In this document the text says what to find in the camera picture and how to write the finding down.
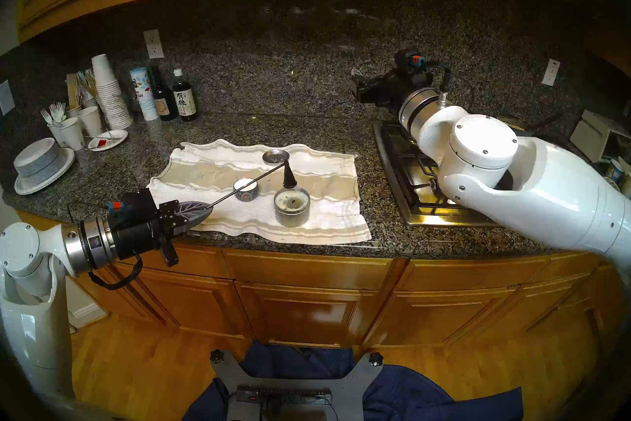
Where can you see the paper cup holding sticks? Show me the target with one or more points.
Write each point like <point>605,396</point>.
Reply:
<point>89,103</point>
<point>74,111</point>

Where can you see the small dark glass bottle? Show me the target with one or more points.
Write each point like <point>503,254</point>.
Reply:
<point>163,104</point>

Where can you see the white beige striped towel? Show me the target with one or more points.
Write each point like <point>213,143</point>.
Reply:
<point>320,222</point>

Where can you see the white capped soy sauce bottle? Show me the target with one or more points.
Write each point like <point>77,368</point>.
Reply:
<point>185,104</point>

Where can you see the tan wooden stick bundle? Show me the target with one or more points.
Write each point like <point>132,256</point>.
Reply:
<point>87,84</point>
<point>72,89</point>

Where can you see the white plastic fork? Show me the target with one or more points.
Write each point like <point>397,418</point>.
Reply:
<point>58,111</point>
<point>47,116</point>

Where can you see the white wall outlet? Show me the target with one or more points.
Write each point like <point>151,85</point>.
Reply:
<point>6,98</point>
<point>154,44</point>
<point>550,72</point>

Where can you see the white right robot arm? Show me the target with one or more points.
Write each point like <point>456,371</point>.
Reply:
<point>542,198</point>

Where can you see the dark blue cloth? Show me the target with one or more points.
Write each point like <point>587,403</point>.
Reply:
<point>419,395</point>

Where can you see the white box appliance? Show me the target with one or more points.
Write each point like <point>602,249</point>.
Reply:
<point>589,136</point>

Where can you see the wooden base cabinet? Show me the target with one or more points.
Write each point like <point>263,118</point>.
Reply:
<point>315,311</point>

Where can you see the black metal candle snuffer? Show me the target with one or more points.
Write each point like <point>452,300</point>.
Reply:
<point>290,181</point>

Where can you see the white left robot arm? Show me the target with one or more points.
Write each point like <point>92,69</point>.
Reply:
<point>29,326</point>

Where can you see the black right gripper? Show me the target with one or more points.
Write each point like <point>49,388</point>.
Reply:
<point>399,82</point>

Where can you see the white salt canister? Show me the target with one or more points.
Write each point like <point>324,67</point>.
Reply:
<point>145,97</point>

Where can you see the white blue cup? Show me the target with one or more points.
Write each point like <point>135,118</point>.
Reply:
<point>616,171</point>

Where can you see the patterned bowl candle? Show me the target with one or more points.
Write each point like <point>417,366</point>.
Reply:
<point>245,193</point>

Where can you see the white paper cup stack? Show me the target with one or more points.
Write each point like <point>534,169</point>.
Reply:
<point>113,99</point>

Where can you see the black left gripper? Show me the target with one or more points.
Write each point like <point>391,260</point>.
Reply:
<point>135,225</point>

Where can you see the silver tin candle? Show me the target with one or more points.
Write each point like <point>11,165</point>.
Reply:
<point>292,215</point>

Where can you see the stainless gas cooktop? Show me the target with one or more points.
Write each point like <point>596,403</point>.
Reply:
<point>419,214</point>

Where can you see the black round knob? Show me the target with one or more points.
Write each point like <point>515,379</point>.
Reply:
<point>217,356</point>
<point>376,359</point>

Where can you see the grey bowl stack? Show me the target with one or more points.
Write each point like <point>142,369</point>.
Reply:
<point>37,158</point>

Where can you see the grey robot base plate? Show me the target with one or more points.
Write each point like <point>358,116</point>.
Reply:
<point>355,390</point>

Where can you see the small white plate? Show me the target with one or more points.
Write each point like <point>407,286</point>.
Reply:
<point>113,143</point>

